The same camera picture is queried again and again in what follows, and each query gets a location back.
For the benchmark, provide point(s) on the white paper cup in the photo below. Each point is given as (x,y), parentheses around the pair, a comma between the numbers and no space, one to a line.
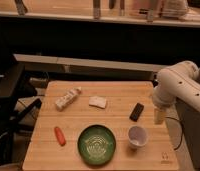
(137,137)

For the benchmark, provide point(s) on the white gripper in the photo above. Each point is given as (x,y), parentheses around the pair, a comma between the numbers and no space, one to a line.
(161,99)

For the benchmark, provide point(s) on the black remote control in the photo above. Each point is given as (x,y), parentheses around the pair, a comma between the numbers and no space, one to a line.
(136,112)

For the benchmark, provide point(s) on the black chair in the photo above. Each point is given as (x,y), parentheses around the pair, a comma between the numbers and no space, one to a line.
(14,84)

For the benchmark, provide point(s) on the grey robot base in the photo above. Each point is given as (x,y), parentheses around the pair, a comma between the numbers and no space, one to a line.
(188,110)

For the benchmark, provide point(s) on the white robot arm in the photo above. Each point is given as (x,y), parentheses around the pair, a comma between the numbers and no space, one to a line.
(176,81)

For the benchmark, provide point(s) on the green ceramic bowl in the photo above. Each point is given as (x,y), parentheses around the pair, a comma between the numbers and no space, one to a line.
(96,145)

